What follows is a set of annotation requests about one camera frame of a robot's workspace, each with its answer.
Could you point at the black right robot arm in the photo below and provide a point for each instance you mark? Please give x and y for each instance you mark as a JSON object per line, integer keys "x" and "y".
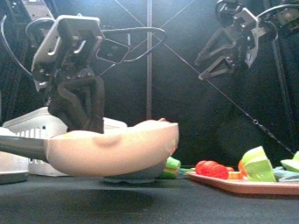
{"x": 286, "y": 17}

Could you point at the white plastic slotted basket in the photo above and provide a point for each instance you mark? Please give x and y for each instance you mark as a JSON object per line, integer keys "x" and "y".
{"x": 35, "y": 122}

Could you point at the white dome with grey base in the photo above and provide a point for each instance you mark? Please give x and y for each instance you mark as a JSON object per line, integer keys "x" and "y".
{"x": 11, "y": 169}

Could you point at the grey toy pot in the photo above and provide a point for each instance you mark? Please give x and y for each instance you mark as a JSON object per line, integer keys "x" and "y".
{"x": 144, "y": 175}

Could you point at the red toy tomato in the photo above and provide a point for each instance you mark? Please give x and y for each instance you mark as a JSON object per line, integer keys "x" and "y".
{"x": 204, "y": 167}
{"x": 220, "y": 172}

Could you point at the large green toy wedge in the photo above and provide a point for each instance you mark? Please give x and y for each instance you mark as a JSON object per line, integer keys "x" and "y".
{"x": 259, "y": 166}

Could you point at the orange toy fruit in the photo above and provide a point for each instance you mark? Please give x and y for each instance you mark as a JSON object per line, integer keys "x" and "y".
{"x": 241, "y": 169}

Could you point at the small orange toy piece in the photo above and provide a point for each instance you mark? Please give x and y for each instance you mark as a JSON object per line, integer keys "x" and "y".
{"x": 235, "y": 175}

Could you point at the small green toy wedge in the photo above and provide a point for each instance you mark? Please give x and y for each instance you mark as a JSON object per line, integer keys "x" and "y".
{"x": 291, "y": 164}

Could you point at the pink plastic tray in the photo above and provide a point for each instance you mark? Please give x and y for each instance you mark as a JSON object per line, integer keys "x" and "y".
{"x": 248, "y": 186}

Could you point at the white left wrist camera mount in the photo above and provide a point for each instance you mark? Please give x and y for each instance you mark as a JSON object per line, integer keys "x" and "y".
{"x": 43, "y": 55}

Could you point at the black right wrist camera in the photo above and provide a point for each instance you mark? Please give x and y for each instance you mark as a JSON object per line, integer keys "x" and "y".
{"x": 227, "y": 11}

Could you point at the grey vertical frame pole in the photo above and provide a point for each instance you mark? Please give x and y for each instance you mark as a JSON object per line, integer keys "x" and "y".
{"x": 148, "y": 87}

